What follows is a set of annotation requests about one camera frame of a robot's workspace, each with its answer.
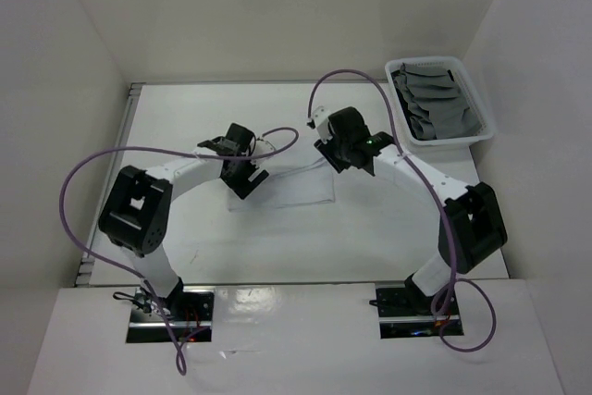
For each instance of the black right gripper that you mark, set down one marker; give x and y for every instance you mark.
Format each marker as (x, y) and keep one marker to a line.
(326, 151)

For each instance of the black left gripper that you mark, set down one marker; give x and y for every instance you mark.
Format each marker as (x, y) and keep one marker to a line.
(243, 187)

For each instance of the white skirt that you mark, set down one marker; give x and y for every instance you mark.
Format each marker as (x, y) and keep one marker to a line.
(289, 187)

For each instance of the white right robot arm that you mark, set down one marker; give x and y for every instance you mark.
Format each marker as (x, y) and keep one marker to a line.
(471, 226)

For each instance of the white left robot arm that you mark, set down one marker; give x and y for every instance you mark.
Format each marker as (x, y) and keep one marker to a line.
(136, 212)

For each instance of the grey skirts in basket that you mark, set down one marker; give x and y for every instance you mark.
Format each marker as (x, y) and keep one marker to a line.
(434, 105)

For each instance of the white plastic basket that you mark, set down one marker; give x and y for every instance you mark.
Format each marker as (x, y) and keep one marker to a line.
(460, 75)

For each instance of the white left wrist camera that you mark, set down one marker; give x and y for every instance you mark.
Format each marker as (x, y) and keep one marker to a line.
(262, 150)

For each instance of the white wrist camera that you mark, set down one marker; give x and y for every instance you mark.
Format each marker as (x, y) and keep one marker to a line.
(319, 121)
(262, 150)

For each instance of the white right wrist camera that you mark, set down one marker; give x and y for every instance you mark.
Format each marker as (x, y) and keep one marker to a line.
(319, 121)

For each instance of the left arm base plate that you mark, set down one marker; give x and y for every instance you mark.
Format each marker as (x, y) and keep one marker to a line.
(193, 321)

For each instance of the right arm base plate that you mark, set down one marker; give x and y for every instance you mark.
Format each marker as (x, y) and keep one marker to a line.
(398, 318)

